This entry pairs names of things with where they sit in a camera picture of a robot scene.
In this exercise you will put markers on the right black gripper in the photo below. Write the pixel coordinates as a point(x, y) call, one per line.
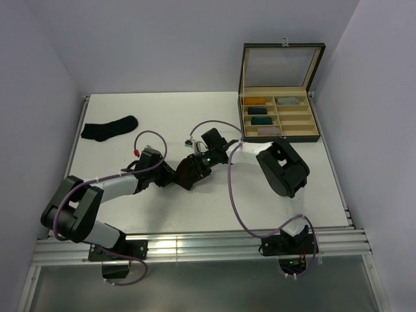
point(203, 171)

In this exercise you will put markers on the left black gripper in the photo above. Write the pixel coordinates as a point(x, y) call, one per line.
point(168, 175)

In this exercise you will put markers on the brown striped sock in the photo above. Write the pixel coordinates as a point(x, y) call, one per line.
point(186, 174)

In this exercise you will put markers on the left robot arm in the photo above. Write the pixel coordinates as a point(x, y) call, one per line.
point(74, 207)

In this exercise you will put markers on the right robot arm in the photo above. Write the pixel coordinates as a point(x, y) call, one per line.
point(284, 169)

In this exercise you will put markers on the teal rolled sock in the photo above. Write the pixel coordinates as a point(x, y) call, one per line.
point(261, 120)

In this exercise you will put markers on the dark rolled sock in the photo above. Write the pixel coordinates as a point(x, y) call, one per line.
point(257, 111)

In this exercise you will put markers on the pink-grey rolled sock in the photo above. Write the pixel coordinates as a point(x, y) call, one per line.
point(268, 131)

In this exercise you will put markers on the orange rolled sock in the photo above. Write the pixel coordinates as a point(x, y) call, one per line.
point(254, 101)

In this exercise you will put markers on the black sock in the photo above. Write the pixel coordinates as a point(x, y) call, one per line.
point(104, 131)

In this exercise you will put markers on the black compartment storage box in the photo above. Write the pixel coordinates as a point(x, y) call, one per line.
point(274, 91)

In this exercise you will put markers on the light grey rolled sock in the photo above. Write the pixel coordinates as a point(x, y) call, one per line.
point(288, 101)

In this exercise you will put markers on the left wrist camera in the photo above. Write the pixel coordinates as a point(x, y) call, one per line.
point(147, 158)

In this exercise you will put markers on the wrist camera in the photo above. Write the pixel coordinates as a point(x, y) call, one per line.
point(147, 158)
point(194, 145)

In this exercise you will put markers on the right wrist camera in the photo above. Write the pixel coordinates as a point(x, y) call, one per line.
point(194, 145)

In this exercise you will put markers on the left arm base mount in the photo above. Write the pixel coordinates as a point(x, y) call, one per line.
point(116, 262)

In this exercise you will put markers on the aluminium frame rail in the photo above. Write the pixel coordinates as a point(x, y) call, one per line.
point(201, 259)

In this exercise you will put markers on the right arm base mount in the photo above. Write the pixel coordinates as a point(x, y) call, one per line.
point(292, 252)

